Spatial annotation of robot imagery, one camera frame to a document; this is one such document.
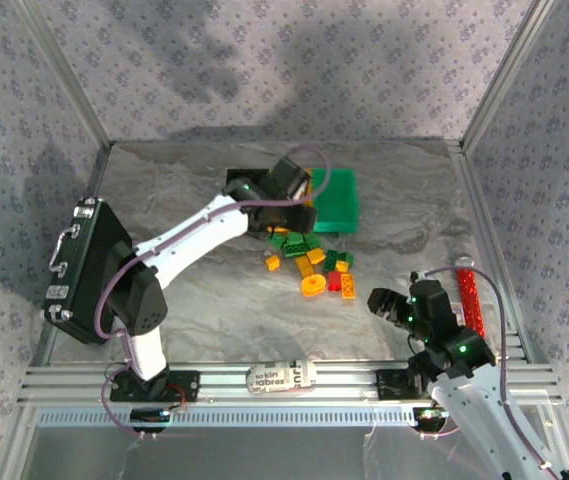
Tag yellow round lego gear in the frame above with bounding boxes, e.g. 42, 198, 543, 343
300, 273, 326, 299

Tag black plastic container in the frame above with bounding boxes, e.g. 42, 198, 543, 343
222, 168, 271, 201

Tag green plastic container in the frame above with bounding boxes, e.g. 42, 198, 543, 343
312, 168, 360, 235

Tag red glitter tube silver cap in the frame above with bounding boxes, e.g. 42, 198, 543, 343
456, 255, 486, 341

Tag black controller board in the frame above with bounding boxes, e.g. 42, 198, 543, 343
412, 405, 449, 433
129, 407, 172, 434

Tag printed paper label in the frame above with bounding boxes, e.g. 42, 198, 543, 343
246, 359, 318, 396

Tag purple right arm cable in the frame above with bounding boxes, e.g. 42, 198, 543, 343
413, 265, 565, 480

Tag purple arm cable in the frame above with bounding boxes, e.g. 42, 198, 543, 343
94, 143, 333, 439
413, 265, 565, 480

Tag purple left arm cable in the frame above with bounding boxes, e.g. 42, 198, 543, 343
94, 143, 333, 439

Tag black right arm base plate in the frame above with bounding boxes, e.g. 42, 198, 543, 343
376, 368, 438, 401

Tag aluminium front rail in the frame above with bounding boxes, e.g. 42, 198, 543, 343
17, 360, 564, 405

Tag grey slotted cable duct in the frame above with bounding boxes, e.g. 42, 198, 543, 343
36, 404, 418, 429

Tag black case with metal handle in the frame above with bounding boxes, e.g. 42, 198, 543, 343
39, 197, 135, 346

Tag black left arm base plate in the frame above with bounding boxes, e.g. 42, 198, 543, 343
109, 369, 201, 403

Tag aluminium frame post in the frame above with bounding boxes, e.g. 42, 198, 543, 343
461, 0, 558, 149
13, 0, 115, 149

